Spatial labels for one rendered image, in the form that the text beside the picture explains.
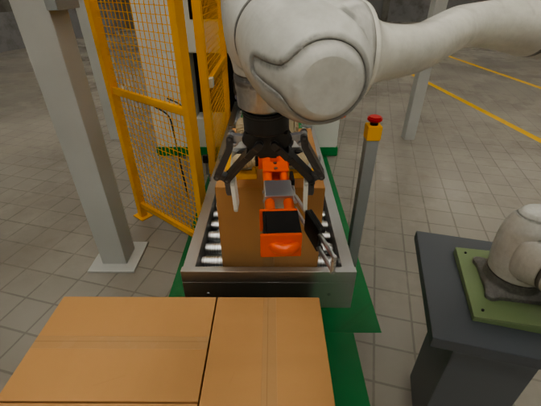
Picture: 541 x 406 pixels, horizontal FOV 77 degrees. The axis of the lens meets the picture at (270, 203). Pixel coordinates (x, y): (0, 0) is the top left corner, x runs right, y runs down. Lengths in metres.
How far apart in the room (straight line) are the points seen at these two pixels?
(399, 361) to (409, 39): 1.71
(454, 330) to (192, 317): 0.85
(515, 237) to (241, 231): 0.88
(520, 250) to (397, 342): 1.04
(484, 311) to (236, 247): 0.87
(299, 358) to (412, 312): 1.09
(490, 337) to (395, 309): 1.04
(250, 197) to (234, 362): 0.56
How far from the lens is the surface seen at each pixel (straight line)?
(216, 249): 1.61
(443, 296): 1.23
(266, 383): 1.18
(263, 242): 0.61
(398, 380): 1.91
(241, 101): 0.53
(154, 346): 1.30
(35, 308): 2.45
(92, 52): 4.28
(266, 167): 0.84
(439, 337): 1.12
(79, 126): 2.03
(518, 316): 1.24
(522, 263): 1.16
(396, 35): 0.41
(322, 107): 0.31
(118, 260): 2.47
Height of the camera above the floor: 1.57
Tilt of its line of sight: 33 degrees down
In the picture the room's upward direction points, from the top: straight up
